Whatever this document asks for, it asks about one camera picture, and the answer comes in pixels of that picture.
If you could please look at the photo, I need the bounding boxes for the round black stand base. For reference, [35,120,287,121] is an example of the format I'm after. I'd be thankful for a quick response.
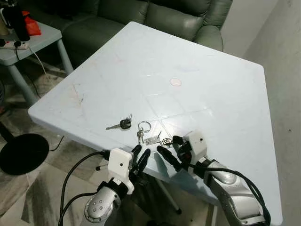
[0,133,50,176]

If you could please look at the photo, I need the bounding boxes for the green leather sofa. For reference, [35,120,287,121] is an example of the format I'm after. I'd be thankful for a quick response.
[21,0,234,64]

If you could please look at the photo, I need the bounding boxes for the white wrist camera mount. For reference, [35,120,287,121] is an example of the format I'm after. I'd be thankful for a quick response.
[182,132,208,164]
[107,148,135,194]

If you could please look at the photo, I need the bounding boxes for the white power strip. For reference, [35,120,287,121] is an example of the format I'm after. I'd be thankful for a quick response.
[0,39,29,50]

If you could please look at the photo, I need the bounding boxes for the red plastic bag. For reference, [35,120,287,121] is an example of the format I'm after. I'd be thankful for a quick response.
[21,10,42,37]

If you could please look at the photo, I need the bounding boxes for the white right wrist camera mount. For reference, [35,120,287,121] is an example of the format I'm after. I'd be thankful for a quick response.
[182,132,208,164]

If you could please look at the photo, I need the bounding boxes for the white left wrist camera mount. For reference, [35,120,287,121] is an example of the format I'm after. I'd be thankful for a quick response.
[107,148,135,194]

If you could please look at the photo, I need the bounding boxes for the thin white cable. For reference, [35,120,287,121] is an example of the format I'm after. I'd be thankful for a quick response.
[27,46,48,75]

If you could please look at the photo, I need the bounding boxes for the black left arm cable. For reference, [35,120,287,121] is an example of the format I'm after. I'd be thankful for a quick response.
[57,150,111,226]

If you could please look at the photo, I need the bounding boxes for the grey metal table leg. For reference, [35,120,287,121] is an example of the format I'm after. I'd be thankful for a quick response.
[154,178,182,216]

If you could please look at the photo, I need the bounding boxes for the grey plastic side table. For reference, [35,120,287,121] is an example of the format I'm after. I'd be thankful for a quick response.
[0,21,75,107]

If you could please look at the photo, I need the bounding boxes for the tall black bottle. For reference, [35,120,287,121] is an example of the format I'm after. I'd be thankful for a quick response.
[4,0,32,42]

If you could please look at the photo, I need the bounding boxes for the silver keys on ring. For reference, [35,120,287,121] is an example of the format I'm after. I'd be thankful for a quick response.
[136,121,175,146]

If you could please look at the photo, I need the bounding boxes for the black car key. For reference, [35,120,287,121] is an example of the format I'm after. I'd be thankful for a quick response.
[105,114,134,131]

